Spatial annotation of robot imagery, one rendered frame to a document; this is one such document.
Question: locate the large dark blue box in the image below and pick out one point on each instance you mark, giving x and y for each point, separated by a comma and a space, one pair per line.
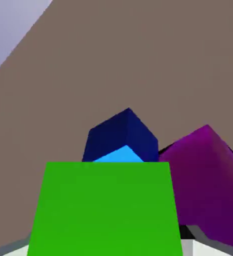
110, 134

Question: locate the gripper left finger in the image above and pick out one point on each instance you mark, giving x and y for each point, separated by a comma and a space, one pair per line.
14, 249

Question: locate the small light blue cube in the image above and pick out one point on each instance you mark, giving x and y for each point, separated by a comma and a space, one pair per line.
123, 156

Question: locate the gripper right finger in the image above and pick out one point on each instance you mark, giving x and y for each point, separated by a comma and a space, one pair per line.
196, 247

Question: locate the small green cube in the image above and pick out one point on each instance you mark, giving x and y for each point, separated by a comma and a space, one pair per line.
106, 210

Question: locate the large purple box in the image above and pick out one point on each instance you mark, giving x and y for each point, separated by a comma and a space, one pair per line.
206, 180

